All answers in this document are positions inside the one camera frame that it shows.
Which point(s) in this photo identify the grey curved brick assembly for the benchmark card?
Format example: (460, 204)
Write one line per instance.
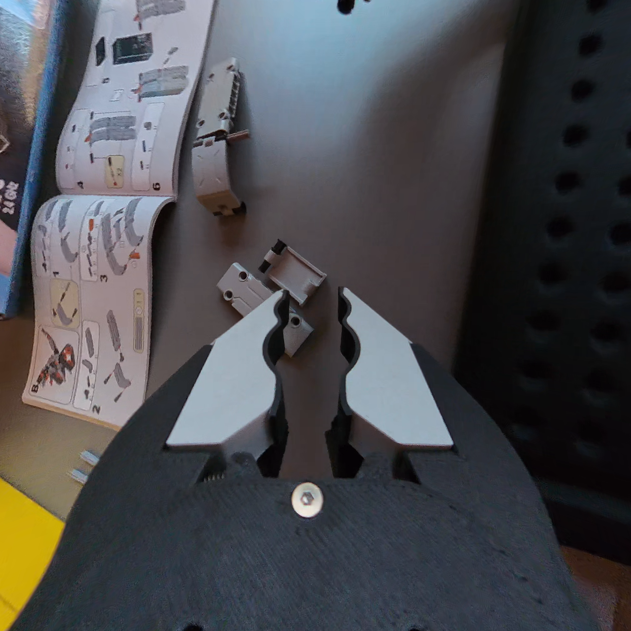
(212, 172)

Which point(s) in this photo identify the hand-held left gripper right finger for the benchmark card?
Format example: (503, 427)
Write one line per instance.
(399, 389)

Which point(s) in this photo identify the light grey curved panel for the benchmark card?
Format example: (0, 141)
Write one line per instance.
(298, 273)

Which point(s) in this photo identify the instruction booklet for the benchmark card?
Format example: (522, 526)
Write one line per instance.
(113, 148)

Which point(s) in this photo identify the grey desk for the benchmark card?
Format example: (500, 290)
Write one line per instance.
(369, 172)

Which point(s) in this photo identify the grey rectangular panel brick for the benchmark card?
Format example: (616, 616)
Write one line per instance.
(241, 283)

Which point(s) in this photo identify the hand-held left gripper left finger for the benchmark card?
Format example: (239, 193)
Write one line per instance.
(226, 389)

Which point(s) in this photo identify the yellow plastic bin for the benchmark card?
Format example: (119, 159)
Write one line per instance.
(24, 552)

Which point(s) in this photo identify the blue robot kit box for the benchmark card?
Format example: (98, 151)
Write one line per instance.
(19, 148)

